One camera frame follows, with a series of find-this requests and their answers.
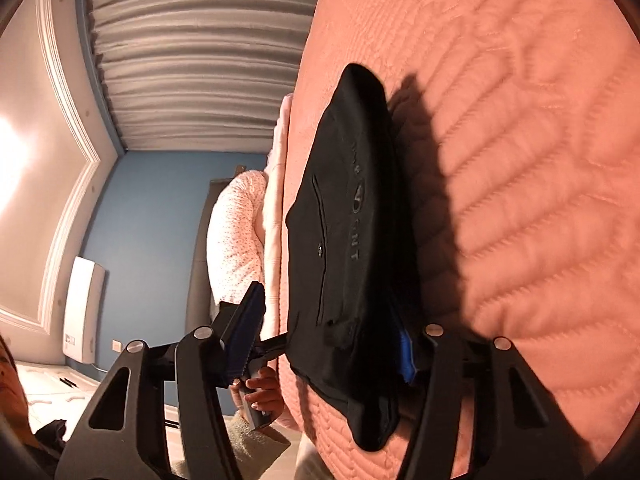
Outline black pants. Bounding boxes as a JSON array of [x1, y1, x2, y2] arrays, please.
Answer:
[[286, 64, 420, 452]]

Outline person's beige sleeve forearm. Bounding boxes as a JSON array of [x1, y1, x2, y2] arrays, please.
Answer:
[[171, 414, 292, 480]]

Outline person's left hand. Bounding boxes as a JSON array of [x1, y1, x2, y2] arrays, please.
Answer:
[[229, 366, 284, 422]]

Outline pink dotted pillow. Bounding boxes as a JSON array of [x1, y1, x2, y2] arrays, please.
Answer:
[[206, 170, 267, 304]]

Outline light pink blanket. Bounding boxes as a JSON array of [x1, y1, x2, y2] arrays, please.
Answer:
[[260, 93, 293, 339]]

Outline orange quilted bedspread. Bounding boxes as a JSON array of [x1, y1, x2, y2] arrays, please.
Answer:
[[283, 0, 639, 467]]

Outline grey pleated curtain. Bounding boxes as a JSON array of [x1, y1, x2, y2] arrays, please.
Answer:
[[85, 0, 317, 153]]

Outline white wall heater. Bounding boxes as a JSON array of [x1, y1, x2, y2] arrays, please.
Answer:
[[63, 257, 105, 364]]

